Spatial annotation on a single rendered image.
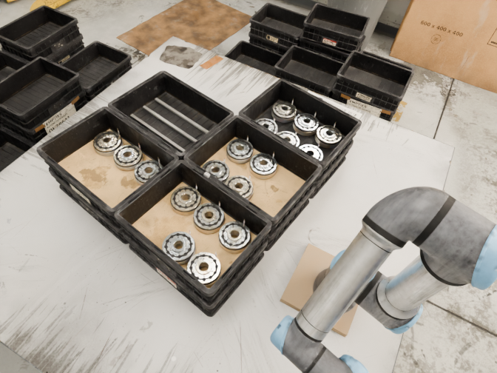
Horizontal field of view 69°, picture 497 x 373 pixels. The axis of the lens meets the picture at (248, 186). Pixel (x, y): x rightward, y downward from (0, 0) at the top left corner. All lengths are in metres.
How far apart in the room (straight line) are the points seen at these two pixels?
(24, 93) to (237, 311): 1.74
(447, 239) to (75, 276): 1.12
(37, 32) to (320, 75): 1.88
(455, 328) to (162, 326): 1.58
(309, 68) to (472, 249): 2.09
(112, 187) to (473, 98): 3.04
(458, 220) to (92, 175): 1.15
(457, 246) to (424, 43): 3.07
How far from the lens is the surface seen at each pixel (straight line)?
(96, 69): 2.67
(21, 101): 2.39
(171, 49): 2.17
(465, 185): 2.89
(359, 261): 0.78
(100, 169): 1.44
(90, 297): 1.34
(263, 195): 1.31
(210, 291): 1.03
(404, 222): 0.75
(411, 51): 3.73
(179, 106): 1.62
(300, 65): 2.69
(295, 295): 1.27
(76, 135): 1.49
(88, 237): 1.44
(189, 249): 1.17
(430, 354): 2.20
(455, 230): 0.75
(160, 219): 1.26
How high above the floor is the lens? 1.90
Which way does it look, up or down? 54 degrees down
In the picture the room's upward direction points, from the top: 6 degrees clockwise
